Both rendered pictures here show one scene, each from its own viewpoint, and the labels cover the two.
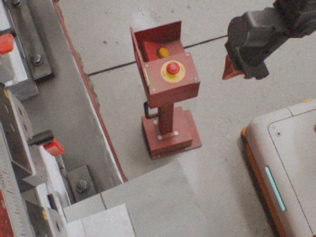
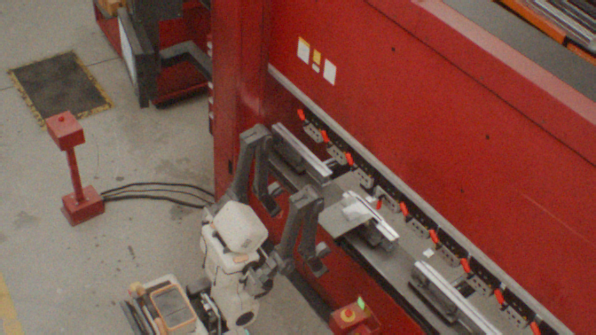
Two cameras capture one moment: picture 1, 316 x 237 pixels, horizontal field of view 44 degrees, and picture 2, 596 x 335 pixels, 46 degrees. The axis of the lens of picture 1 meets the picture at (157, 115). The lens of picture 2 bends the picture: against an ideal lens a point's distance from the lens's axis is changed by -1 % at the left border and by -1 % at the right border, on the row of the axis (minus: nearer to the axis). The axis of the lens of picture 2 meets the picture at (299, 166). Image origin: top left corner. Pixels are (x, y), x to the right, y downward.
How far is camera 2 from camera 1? 3.15 m
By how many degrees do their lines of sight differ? 65
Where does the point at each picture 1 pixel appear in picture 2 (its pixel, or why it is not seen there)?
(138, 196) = (345, 223)
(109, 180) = (360, 245)
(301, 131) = not seen: outside the picture
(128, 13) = not seen: outside the picture
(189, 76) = (338, 315)
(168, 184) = (335, 229)
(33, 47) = (424, 291)
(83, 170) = (373, 243)
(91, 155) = (372, 253)
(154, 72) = (358, 313)
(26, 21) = (435, 303)
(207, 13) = not seen: outside the picture
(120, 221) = (349, 215)
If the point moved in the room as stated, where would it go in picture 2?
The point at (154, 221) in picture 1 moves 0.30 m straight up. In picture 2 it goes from (336, 217) to (343, 176)
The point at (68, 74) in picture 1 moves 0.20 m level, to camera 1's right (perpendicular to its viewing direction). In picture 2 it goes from (401, 286) to (364, 294)
